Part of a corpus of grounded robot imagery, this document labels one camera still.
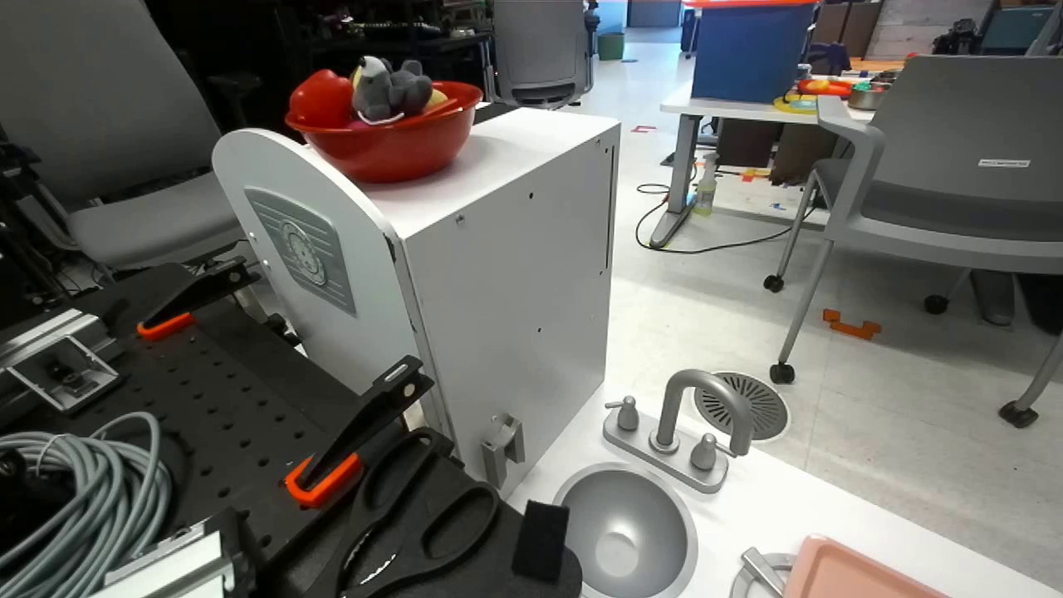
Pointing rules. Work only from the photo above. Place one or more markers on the red round object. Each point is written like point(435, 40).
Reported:
point(324, 102)

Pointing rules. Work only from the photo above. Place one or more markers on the white toy kitchen cabinet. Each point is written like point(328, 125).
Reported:
point(492, 273)

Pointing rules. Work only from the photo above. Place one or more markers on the red plastic bowl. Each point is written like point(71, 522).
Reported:
point(408, 146)

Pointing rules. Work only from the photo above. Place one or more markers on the black sponge block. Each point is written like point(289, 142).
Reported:
point(538, 541)

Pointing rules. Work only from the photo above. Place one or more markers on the grey toy faucet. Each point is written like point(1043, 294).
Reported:
point(668, 444)

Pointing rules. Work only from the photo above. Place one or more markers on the near black orange clamp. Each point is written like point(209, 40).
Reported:
point(328, 474)

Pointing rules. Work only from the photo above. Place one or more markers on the black orange clamp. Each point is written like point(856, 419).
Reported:
point(328, 474)
point(187, 289)

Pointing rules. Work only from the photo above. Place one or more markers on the white desk table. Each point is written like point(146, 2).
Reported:
point(743, 136)

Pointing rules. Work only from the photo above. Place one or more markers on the black perforated table plate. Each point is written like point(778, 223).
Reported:
point(237, 411)

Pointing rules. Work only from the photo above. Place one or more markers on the blue storage bin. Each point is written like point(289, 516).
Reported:
point(749, 52)

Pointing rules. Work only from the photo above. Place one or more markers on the orange floor tape marker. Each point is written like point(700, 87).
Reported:
point(859, 329)

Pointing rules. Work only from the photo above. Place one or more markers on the far black orange clamp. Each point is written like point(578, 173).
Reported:
point(187, 289)

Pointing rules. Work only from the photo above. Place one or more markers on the pink tray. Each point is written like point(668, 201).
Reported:
point(833, 568)

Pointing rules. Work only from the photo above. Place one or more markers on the grey office chair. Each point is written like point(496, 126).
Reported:
point(960, 163)

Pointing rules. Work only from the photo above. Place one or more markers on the grey chair left background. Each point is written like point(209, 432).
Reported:
point(118, 125)

